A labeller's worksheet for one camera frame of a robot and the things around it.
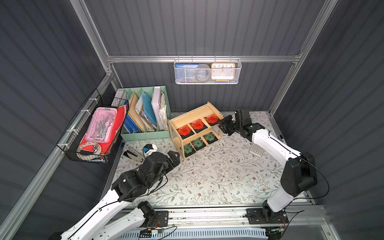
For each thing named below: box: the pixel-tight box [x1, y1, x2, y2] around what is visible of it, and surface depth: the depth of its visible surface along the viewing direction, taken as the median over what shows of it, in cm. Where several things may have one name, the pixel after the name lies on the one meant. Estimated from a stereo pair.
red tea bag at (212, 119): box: [203, 113, 220, 127], surface depth 91 cm
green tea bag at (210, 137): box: [202, 131, 219, 145], surface depth 104 cm
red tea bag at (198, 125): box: [189, 119, 208, 134], surface depth 86 cm
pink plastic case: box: [85, 107, 118, 144], surface depth 74 cm
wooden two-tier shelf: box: [167, 101, 224, 160], surface depth 91 cm
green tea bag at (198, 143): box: [190, 137, 207, 151], surface depth 101 cm
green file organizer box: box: [114, 85, 171, 142], surface depth 98 cm
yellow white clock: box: [211, 62, 236, 80], surface depth 90 cm
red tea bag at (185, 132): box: [176, 124, 195, 140], surface depth 84 cm
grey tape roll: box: [195, 63, 211, 82], surface depth 89 cm
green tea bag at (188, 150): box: [183, 143, 196, 158], surface depth 98 cm
